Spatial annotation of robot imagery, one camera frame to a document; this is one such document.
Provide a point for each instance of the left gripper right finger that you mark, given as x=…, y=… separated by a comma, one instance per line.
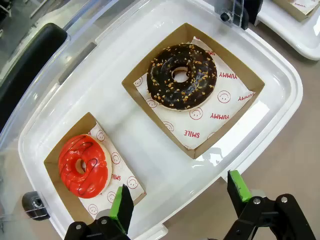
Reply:
x=240, y=190

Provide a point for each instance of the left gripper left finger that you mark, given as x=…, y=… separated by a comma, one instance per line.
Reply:
x=121, y=210

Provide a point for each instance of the chocolate donut with nut bits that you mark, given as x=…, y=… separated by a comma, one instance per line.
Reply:
x=162, y=82

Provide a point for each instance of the brown cardboard donut box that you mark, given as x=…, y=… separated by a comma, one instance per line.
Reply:
x=70, y=205
x=298, y=13
x=140, y=75

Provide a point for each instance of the red glazed donut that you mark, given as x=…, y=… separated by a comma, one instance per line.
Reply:
x=72, y=150

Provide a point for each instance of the white printed paper liner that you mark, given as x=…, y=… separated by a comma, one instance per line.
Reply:
x=225, y=117
x=303, y=3
x=125, y=172

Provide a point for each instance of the white tray of display case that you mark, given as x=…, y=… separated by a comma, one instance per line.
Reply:
x=287, y=32
x=150, y=155

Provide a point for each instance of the black rounded padded object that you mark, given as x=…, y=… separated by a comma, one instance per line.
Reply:
x=30, y=62

